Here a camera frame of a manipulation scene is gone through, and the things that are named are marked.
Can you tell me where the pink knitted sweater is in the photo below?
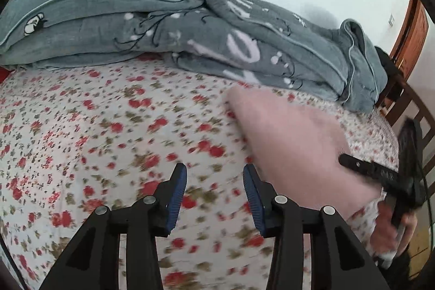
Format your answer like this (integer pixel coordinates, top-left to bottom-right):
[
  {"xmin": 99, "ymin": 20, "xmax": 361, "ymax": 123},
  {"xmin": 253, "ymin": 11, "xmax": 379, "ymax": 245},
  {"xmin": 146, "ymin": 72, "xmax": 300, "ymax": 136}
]
[{"xmin": 227, "ymin": 87, "xmax": 381, "ymax": 219}]

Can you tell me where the person's right hand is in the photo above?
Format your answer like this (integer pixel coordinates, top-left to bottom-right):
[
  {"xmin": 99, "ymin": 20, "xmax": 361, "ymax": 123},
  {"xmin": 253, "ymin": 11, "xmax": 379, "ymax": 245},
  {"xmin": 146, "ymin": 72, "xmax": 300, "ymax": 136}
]
[{"xmin": 369, "ymin": 201, "xmax": 418, "ymax": 256}]

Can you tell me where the dark wooden footboard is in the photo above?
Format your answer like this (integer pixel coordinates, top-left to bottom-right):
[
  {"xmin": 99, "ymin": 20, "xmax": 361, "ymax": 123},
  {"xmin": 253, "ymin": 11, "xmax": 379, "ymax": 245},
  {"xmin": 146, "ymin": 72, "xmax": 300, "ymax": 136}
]
[{"xmin": 378, "ymin": 72, "xmax": 435, "ymax": 182}]

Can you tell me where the black garment on footboard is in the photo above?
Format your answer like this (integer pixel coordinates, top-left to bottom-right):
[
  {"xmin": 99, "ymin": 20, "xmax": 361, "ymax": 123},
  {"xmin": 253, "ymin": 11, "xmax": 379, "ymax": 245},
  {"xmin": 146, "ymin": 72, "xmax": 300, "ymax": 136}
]
[{"xmin": 375, "ymin": 46, "xmax": 402, "ymax": 81}]

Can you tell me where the floral bed sheet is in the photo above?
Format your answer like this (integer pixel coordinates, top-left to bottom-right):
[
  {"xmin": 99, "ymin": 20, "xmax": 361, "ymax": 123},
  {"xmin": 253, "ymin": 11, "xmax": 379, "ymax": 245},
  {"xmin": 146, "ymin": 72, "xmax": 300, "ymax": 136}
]
[{"xmin": 0, "ymin": 53, "xmax": 400, "ymax": 290}]

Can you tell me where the orange wooden door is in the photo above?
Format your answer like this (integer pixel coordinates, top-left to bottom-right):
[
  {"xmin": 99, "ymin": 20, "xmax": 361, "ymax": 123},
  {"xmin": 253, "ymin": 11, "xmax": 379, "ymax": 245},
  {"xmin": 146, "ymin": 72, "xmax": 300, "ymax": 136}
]
[{"xmin": 390, "ymin": 0, "xmax": 429, "ymax": 79}]

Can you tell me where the red pillow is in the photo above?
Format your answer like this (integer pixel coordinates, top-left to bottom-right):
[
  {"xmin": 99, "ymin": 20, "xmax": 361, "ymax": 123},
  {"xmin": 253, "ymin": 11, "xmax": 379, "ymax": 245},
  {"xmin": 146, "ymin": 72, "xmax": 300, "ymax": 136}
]
[{"xmin": 0, "ymin": 68, "xmax": 15, "ymax": 83}]

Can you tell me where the grey patterned quilt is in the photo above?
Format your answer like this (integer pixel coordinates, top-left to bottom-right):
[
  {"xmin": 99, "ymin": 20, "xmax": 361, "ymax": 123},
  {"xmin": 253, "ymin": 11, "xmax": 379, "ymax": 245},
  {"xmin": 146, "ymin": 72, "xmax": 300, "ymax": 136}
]
[{"xmin": 1, "ymin": 0, "xmax": 387, "ymax": 113}]

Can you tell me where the white wall switch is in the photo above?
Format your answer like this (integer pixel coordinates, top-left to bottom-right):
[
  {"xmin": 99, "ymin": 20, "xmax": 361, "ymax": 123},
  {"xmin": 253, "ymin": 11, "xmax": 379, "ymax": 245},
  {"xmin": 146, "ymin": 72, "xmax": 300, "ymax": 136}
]
[{"xmin": 389, "ymin": 14, "xmax": 395, "ymax": 27}]

